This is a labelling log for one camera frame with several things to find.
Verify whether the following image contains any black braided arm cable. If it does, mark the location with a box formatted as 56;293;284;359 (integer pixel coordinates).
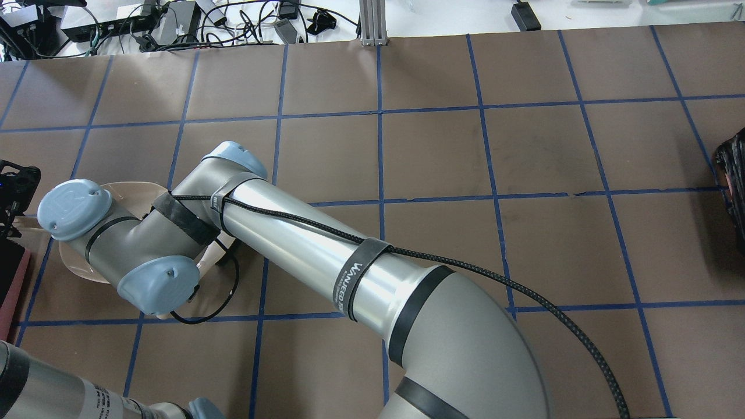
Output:
169;195;630;419

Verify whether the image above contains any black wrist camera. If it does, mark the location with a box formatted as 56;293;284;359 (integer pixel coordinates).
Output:
1;160;41;240

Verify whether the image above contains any black power adapter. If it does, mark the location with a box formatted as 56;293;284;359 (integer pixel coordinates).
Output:
510;1;542;32

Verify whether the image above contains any black bin at right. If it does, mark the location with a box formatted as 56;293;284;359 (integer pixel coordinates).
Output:
714;129;744;254

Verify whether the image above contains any white plastic dustpan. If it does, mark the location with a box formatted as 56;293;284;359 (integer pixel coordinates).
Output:
59;182;227;284

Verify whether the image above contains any pink bin black bag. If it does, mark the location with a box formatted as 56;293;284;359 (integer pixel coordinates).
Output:
1;238;31;340

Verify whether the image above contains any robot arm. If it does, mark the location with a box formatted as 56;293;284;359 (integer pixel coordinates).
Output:
1;340;225;418
37;141;552;418

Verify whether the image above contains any aluminium frame post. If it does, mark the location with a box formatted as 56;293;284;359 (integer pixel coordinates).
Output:
359;0;389;46

